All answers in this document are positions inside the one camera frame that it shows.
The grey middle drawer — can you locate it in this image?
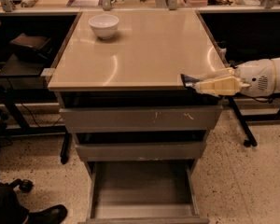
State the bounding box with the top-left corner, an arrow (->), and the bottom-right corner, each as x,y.
76,142 -> 206,161

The black shoe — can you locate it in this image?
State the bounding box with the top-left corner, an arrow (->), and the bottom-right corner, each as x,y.
24,204 -> 68,224

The grey top drawer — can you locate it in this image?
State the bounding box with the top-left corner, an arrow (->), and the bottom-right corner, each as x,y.
60,105 -> 222,133

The black table leg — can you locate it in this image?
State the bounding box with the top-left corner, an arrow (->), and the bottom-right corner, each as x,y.
228,96 -> 258,147

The black side table stand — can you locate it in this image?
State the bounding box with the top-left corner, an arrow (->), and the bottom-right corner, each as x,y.
0,54 -> 71,164

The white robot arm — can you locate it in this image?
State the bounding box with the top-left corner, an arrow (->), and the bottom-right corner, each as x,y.
193,58 -> 280,98

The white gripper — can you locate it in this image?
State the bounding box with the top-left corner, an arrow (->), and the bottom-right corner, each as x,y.
194,59 -> 275,97

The dark blue rxbar wrapper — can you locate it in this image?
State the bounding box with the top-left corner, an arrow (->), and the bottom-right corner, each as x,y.
180,74 -> 199,89

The grey open bottom drawer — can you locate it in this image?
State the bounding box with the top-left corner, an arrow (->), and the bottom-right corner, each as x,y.
79,161 -> 209,224

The white ceramic bowl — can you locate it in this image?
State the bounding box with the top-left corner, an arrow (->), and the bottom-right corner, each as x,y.
88,14 -> 119,39

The grey drawer cabinet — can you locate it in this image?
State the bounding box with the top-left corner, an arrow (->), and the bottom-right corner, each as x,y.
47,9 -> 236,224

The black box on shelf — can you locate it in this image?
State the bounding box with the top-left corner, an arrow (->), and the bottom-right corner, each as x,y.
9,33 -> 52,63

